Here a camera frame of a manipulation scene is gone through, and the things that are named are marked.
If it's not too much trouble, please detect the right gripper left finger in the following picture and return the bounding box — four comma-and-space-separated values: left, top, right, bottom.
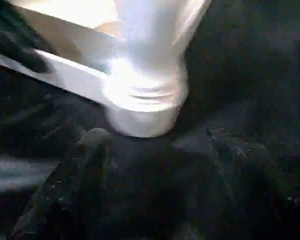
9, 128, 118, 240

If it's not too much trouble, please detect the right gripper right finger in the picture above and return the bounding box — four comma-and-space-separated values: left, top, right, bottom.
207, 128, 300, 240

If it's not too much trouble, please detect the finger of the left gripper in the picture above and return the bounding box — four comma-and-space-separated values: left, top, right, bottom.
0, 32, 51, 73

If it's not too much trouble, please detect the white plastic table top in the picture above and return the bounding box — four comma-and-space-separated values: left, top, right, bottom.
0, 0, 191, 139

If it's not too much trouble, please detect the white plastic table leg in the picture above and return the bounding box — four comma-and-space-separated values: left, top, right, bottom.
109, 0, 213, 106

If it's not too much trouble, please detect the black mat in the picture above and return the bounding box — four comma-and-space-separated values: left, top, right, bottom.
0, 0, 300, 240

